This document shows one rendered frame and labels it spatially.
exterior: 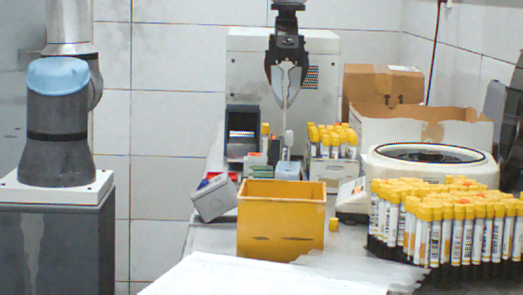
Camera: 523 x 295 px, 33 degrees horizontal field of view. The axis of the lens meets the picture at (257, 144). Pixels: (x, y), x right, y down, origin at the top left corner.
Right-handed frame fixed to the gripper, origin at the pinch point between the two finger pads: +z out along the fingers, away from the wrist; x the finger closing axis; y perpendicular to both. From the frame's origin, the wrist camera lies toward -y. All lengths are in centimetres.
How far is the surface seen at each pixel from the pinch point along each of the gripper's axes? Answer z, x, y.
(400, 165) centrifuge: 6.2, -18.4, -31.4
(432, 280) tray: 17, -19, -60
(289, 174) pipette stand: 7.8, 0.7, -33.4
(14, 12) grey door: -11, 94, 159
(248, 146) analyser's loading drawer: 11.8, 6.8, 15.2
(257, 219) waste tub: 11, 6, -52
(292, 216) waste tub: 10, 1, -52
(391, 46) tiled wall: -3, -50, 163
